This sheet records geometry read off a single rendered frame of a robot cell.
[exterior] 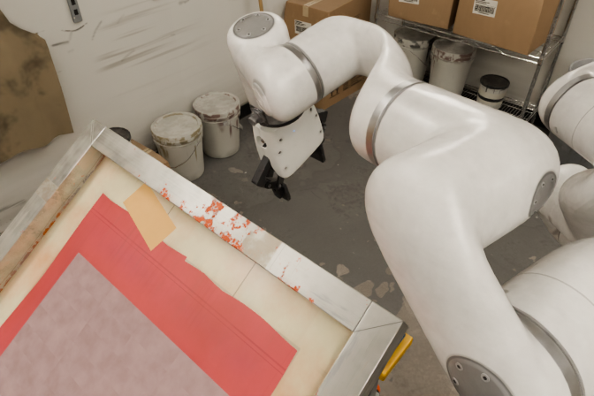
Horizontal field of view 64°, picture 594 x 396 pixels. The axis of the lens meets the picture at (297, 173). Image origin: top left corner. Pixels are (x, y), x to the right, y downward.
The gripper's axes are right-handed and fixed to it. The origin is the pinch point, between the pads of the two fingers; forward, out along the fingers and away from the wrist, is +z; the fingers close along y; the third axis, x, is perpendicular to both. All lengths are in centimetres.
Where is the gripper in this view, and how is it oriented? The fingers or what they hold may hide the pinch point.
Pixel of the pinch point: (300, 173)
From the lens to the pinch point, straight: 77.6
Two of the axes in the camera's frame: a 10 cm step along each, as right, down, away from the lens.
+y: 6.3, -6.8, 3.8
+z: 1.9, 6.1, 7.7
